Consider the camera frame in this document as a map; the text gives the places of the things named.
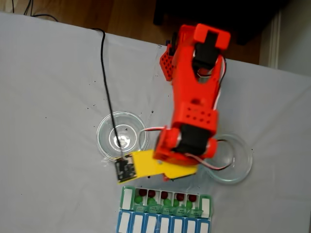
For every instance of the red ball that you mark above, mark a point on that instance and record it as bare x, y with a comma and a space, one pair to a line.
142, 192
192, 197
164, 194
151, 193
180, 196

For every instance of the green ball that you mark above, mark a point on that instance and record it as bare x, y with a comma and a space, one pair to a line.
166, 202
176, 202
189, 204
151, 201
139, 199

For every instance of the clear glass bowl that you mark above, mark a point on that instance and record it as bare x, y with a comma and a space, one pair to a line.
240, 170
104, 145

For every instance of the green blue pill organizer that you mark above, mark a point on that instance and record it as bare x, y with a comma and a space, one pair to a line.
139, 222

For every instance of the white tablecloth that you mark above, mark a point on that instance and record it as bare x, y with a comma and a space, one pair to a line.
48, 85

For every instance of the dark wooden furniture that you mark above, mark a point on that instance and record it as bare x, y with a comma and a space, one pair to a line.
255, 14

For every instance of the camera circuit board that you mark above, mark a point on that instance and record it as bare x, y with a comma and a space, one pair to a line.
125, 170

